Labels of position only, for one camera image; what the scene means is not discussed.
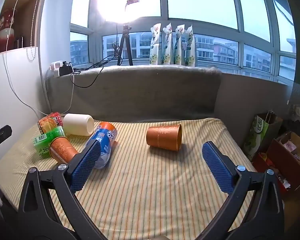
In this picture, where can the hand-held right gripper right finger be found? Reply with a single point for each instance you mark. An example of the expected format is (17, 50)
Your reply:
(218, 166)

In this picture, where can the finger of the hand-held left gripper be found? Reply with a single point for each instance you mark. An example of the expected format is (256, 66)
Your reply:
(1, 135)

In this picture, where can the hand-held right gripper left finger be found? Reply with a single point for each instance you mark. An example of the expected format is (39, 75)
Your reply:
(86, 166)

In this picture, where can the orange patterned cup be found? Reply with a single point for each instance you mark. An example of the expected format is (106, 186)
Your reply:
(162, 137)
(62, 150)

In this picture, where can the cream cup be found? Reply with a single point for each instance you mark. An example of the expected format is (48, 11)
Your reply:
(76, 124)

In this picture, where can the plastic bottle blue orange label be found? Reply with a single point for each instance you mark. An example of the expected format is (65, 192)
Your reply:
(106, 135)

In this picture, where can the red box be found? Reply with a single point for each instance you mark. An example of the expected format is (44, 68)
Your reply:
(261, 163)

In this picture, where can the green drink bottle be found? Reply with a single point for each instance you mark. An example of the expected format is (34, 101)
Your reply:
(47, 140)

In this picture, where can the white board panel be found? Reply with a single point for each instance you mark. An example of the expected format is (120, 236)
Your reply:
(15, 87)

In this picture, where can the green paper bag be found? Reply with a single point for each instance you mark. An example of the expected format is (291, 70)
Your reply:
(258, 132)

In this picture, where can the striped yellow bed sheet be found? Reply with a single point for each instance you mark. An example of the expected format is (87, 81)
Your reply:
(145, 192)

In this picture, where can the brown cardboard box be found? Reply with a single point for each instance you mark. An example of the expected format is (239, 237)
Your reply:
(287, 157)

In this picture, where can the white power strip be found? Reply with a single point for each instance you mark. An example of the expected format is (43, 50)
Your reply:
(55, 67)

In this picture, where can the black charger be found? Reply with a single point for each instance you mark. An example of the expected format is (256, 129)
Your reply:
(65, 70)

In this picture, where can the grey blanket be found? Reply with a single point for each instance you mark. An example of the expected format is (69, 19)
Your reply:
(152, 92)

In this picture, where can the red white vase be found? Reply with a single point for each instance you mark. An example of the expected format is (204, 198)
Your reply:
(6, 30)

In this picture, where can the white green refill pouch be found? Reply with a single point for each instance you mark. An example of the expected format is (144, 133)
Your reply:
(178, 46)
(167, 45)
(190, 47)
(155, 45)

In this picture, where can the black tripod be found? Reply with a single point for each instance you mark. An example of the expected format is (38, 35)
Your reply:
(126, 45)

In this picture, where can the wooden shelf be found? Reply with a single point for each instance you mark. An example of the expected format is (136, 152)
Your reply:
(27, 10)

